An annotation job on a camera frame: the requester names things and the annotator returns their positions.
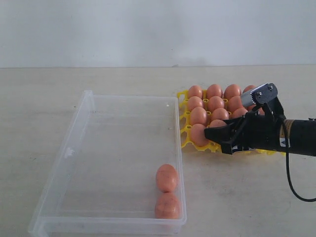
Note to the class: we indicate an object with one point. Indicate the brown egg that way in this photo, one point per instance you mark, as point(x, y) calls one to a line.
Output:
point(214, 103)
point(249, 88)
point(220, 113)
point(167, 206)
point(239, 112)
point(261, 112)
point(197, 135)
point(232, 91)
point(217, 123)
point(214, 90)
point(198, 116)
point(195, 90)
point(194, 102)
point(166, 178)
point(234, 103)

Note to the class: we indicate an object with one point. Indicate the clear plastic box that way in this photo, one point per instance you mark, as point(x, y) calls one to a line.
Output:
point(104, 177)

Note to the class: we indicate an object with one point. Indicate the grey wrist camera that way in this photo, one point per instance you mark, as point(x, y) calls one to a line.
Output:
point(264, 97)

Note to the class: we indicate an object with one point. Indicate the yellow plastic egg tray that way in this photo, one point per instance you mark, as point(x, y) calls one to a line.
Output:
point(185, 127)

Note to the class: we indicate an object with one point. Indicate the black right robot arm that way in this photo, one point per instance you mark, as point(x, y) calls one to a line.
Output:
point(296, 136)

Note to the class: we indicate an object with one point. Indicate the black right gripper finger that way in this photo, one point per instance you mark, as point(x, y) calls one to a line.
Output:
point(229, 148)
point(231, 132)

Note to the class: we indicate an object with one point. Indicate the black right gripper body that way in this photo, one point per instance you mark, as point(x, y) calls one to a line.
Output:
point(259, 132)

